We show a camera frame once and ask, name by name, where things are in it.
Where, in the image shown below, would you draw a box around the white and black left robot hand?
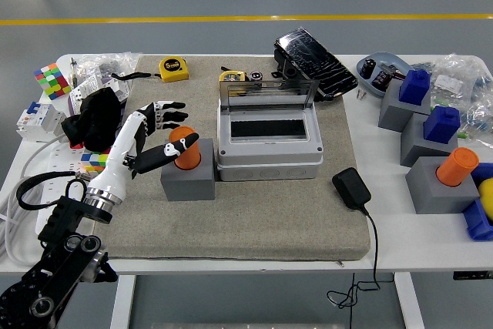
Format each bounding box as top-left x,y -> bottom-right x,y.
85,100 -> 200,202

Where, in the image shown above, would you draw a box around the orange cylinder battery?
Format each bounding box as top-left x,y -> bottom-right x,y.
168,125 -> 203,171
435,146 -> 480,187

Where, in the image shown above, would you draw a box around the grey electrical box with clear lid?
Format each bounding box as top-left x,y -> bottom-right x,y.
216,79 -> 324,183

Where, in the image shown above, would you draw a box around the black case with glossy lid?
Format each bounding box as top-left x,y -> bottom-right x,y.
273,27 -> 359,102

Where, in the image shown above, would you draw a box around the blue square battery block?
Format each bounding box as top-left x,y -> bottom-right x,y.
423,105 -> 461,144
398,69 -> 431,106

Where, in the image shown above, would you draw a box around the colourful puzzle cube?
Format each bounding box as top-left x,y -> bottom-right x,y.
33,62 -> 73,101
79,146 -> 112,174

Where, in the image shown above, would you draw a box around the black cloth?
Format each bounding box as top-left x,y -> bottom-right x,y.
61,88 -> 128,153

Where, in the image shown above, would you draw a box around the white power strip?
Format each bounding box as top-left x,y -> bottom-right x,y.
35,139 -> 97,236

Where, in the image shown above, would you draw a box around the grey block with round hole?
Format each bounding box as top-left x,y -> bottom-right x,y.
159,138 -> 216,202

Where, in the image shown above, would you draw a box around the clear plastic bag dark parts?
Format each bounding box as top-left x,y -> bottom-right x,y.
75,51 -> 143,87

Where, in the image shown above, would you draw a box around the white circuit breaker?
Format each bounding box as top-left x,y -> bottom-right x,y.
15,100 -> 66,143

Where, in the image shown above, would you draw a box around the yellow tape measure square label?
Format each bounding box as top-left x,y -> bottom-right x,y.
159,56 -> 190,83

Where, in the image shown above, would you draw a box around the yellow tape measure round label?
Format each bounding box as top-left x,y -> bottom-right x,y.
218,69 -> 248,84

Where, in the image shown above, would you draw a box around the grey-brown mat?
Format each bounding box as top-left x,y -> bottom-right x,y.
92,54 -> 372,262

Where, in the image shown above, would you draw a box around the white table leg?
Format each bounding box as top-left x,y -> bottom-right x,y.
110,274 -> 136,329
393,271 -> 424,329

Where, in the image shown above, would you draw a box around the black power adapter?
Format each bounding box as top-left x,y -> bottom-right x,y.
331,167 -> 373,210

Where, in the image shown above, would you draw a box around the blue-grey tray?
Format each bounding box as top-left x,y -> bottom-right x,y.
356,51 -> 413,99

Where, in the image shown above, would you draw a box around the clear plastic bag white label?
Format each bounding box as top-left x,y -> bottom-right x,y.
427,53 -> 482,109

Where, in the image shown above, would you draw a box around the clear plastic bag blue parts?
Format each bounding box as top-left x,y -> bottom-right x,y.
458,70 -> 493,141

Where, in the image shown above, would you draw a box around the blue plastic bin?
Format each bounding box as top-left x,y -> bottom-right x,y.
461,162 -> 493,243

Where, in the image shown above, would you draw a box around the yellow round object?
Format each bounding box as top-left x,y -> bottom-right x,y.
477,178 -> 493,224

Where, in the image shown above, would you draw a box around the black table control panel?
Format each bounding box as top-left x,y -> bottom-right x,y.
452,271 -> 493,281

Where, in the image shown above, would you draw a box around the black tape measure strap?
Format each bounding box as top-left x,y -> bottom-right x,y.
110,72 -> 163,80

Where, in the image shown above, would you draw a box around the white power cable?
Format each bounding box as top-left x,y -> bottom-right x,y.
0,134 -> 59,267

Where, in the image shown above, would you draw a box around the black adapter cord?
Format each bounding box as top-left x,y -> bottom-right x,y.
326,205 -> 382,329

